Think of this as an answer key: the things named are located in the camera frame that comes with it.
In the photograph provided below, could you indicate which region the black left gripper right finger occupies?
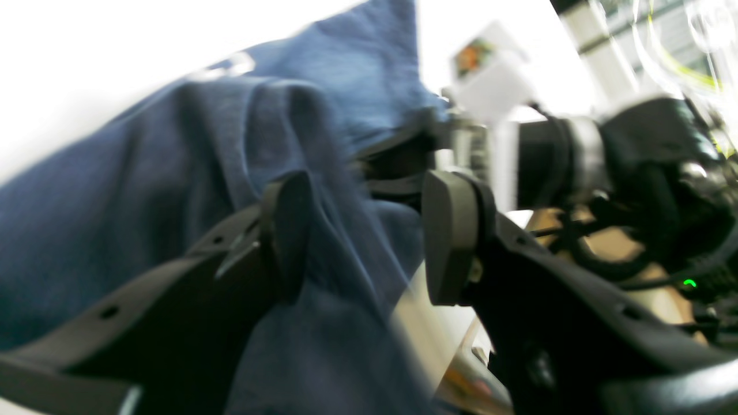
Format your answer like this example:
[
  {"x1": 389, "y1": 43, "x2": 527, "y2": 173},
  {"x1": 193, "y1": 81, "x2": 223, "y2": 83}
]
[{"x1": 422, "y1": 171, "x2": 737, "y2": 414}]

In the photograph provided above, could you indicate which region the dark blue t-shirt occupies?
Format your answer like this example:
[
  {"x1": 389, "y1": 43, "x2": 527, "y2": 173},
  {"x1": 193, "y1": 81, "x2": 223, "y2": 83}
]
[{"x1": 2, "y1": 1, "x2": 445, "y2": 414}]

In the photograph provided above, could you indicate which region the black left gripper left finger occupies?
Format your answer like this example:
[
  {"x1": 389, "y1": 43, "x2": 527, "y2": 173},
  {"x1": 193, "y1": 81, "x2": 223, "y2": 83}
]
[{"x1": 1, "y1": 171, "x2": 313, "y2": 414}]

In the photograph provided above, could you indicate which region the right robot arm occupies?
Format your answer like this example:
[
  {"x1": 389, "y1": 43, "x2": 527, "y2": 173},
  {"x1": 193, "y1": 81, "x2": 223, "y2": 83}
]
[{"x1": 421, "y1": 97, "x2": 736, "y2": 414}]

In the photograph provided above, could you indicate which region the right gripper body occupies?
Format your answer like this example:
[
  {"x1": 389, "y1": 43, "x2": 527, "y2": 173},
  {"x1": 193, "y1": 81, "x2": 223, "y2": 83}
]
[{"x1": 432, "y1": 98, "x2": 716, "y2": 214}]

